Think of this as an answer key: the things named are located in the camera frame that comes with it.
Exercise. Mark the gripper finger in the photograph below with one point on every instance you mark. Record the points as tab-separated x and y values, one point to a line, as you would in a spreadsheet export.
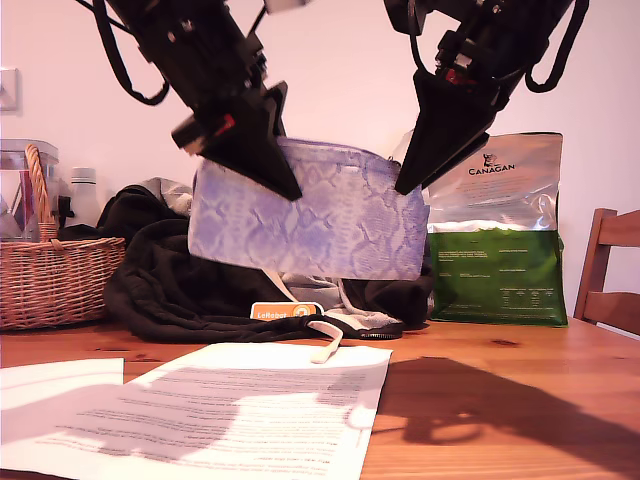
260	150
445	130

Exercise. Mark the purple snakeskin zipper pouch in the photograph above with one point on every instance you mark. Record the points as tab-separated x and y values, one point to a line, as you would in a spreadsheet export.
325	230

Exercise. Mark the large clear water bottle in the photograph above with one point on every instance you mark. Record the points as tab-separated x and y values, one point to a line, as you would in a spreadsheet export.
404	147

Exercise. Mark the silver green pet food bag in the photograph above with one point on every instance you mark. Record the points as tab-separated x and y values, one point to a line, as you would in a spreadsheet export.
500	280

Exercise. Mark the orange LeRobot sticker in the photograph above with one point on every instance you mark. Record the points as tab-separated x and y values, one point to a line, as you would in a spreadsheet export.
272	312

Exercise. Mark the black hoodie grey lining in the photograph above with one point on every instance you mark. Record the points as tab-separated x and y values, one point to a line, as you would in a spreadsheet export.
165	300

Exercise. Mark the white insulated bottle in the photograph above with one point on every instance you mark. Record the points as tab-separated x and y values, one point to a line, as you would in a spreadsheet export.
85	200

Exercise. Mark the wooden chair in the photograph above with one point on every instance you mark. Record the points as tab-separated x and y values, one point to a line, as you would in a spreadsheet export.
592	260

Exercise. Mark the clear plastic lidded container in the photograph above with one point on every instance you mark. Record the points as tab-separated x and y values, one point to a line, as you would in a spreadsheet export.
10	165

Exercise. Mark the printed paper sheet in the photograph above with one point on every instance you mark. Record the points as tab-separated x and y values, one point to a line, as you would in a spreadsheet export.
200	425

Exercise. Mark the blank white paper sheet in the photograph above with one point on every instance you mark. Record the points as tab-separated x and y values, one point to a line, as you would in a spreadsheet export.
50	380

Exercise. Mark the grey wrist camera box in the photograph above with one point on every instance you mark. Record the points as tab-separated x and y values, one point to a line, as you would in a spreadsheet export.
405	15
285	4

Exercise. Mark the white wall switch plate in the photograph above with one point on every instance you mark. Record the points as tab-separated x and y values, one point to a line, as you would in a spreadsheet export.
10	92

